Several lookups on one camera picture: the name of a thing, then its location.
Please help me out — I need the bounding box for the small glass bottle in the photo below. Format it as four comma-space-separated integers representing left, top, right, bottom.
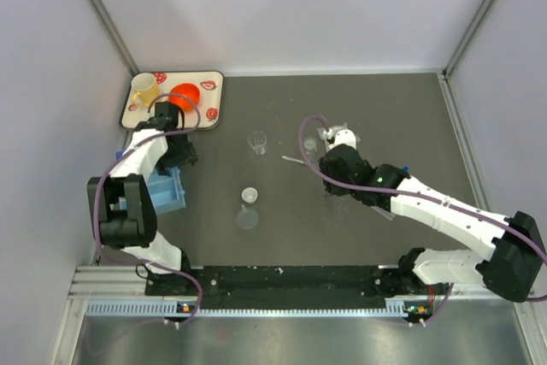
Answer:
303, 137, 318, 163

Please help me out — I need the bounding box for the blue plastic organizer box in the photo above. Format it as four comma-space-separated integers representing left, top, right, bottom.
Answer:
109, 142, 185, 215

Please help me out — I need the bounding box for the glass beaker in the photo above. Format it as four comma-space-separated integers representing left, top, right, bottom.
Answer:
247, 131, 268, 156

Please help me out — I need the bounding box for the clear test tube rack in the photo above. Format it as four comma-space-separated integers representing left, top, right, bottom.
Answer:
373, 206, 395, 221

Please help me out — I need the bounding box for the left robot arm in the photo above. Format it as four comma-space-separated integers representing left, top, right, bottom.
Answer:
87, 124, 195, 294

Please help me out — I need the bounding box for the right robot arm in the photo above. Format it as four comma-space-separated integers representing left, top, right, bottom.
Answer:
319, 144, 546, 303

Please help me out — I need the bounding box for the orange bowl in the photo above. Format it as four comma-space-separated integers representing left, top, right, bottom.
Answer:
168, 83, 201, 112

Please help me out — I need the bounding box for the yellow mug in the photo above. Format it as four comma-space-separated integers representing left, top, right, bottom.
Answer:
131, 73, 160, 106

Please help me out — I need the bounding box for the white plastic funnel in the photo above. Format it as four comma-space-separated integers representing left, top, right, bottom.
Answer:
241, 187, 258, 204

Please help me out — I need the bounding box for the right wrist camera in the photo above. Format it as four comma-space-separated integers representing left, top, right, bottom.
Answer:
321, 127, 357, 151

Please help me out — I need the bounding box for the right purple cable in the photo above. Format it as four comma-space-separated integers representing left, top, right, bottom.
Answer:
297, 115, 547, 301

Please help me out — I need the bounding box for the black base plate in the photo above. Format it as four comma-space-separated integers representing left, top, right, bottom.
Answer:
144, 264, 432, 310

